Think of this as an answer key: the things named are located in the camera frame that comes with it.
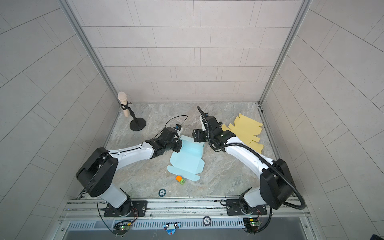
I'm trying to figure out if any light blue paper box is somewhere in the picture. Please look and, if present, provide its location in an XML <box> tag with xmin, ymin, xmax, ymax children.
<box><xmin>167</xmin><ymin>136</ymin><xmax>205</xmax><ymax>182</ymax></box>

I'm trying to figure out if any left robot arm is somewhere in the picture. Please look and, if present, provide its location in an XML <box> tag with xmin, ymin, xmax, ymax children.
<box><xmin>76</xmin><ymin>125</ymin><xmax>183</xmax><ymax>216</ymax></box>

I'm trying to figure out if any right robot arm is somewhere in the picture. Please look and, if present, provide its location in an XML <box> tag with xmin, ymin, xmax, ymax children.
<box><xmin>193</xmin><ymin>115</ymin><xmax>294</xmax><ymax>213</ymax></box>

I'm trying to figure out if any yellow paper box stack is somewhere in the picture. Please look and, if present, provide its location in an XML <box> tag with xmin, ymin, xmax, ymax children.
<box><xmin>222</xmin><ymin>114</ymin><xmax>264</xmax><ymax>154</ymax></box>

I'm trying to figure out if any black microphone stand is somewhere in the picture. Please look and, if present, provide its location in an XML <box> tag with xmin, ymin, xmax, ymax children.
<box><xmin>121</xmin><ymin>104</ymin><xmax>147</xmax><ymax>132</ymax></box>

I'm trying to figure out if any orange green toy block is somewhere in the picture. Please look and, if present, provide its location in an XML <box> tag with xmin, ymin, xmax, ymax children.
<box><xmin>176</xmin><ymin>176</ymin><xmax>185</xmax><ymax>185</ymax></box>

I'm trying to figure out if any beige microphone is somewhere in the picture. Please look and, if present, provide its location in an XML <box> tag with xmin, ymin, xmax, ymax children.
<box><xmin>118</xmin><ymin>92</ymin><xmax>130</xmax><ymax>118</ymax></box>

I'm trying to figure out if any round black white disc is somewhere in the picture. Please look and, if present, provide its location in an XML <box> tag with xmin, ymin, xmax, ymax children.
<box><xmin>203</xmin><ymin>216</ymin><xmax>212</xmax><ymax>227</ymax></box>

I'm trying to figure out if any blue sticker marker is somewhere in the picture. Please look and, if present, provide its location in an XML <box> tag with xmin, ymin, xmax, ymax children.
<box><xmin>163</xmin><ymin>223</ymin><xmax>181</xmax><ymax>236</ymax></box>

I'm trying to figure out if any right green circuit board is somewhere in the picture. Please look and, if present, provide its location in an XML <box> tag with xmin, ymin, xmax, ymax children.
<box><xmin>243</xmin><ymin>218</ymin><xmax>261</xmax><ymax>234</ymax></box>

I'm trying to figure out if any green circuit board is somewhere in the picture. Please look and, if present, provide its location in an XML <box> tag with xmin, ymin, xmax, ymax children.
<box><xmin>243</xmin><ymin>218</ymin><xmax>261</xmax><ymax>234</ymax></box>
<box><xmin>113</xmin><ymin>220</ymin><xmax>133</xmax><ymax>236</ymax></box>

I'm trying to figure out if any left green circuit board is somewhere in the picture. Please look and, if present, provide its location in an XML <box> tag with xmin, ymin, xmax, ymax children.
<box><xmin>113</xmin><ymin>220</ymin><xmax>133</xmax><ymax>236</ymax></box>

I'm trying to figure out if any black corrugated cable conduit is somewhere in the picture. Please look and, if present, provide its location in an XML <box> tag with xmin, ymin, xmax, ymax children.
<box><xmin>209</xmin><ymin>142</ymin><xmax>307</xmax><ymax>210</ymax></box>

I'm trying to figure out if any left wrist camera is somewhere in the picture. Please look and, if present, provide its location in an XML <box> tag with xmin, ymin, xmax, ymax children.
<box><xmin>174</xmin><ymin>124</ymin><xmax>183</xmax><ymax>137</ymax></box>

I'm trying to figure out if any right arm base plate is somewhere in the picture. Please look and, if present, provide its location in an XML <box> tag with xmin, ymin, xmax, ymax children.
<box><xmin>220</xmin><ymin>199</ymin><xmax>267</xmax><ymax>216</ymax></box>

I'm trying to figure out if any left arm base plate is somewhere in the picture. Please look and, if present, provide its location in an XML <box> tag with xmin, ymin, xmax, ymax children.
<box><xmin>102</xmin><ymin>200</ymin><xmax>148</xmax><ymax>218</ymax></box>

